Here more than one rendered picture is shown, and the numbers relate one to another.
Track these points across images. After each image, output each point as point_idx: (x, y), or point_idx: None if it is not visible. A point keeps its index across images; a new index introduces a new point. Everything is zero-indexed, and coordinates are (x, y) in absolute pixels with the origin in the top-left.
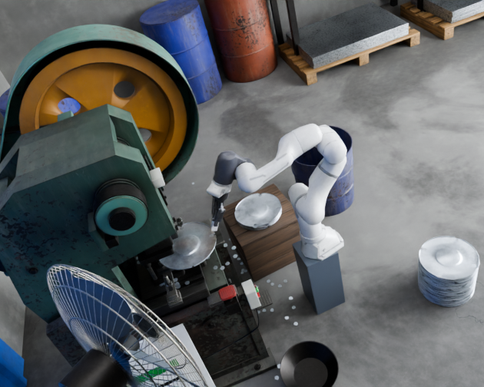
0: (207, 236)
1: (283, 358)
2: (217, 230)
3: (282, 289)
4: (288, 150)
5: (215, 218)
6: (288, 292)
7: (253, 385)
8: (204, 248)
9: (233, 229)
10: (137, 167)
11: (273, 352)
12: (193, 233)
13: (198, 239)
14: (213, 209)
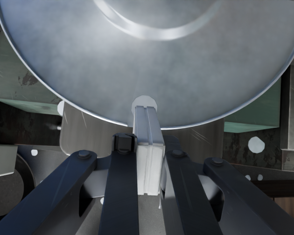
0: (148, 85)
1: (25, 162)
2: None
3: (157, 218)
4: None
5: (108, 169)
6: (147, 226)
7: None
8: (78, 41)
9: None
10: None
11: (60, 155)
12: (220, 31)
13: (153, 32)
14: (196, 208)
